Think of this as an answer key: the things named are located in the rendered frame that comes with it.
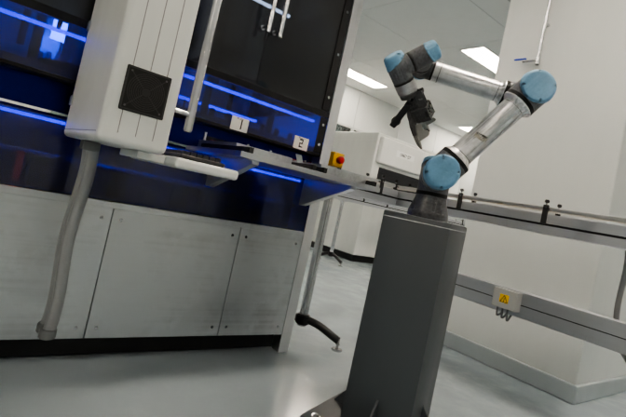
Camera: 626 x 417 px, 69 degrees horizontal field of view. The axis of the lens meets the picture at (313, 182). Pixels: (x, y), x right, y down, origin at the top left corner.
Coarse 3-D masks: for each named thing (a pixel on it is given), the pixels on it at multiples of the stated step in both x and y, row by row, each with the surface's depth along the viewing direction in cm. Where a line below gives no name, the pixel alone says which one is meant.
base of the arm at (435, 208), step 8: (416, 192) 171; (424, 192) 168; (432, 192) 166; (416, 200) 169; (424, 200) 167; (432, 200) 166; (440, 200) 166; (408, 208) 172; (416, 208) 167; (424, 208) 165; (432, 208) 165; (440, 208) 166; (424, 216) 165; (432, 216) 164; (440, 216) 165
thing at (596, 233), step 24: (408, 192) 293; (456, 216) 248; (480, 216) 237; (504, 216) 227; (528, 216) 218; (552, 216) 209; (576, 216) 210; (600, 216) 196; (576, 240) 210; (600, 240) 192; (624, 240) 186
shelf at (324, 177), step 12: (228, 156) 174; (240, 156) 157; (252, 156) 157; (264, 156) 160; (276, 168) 188; (288, 168) 168; (300, 168) 170; (324, 180) 193; (336, 180) 182; (348, 180) 186
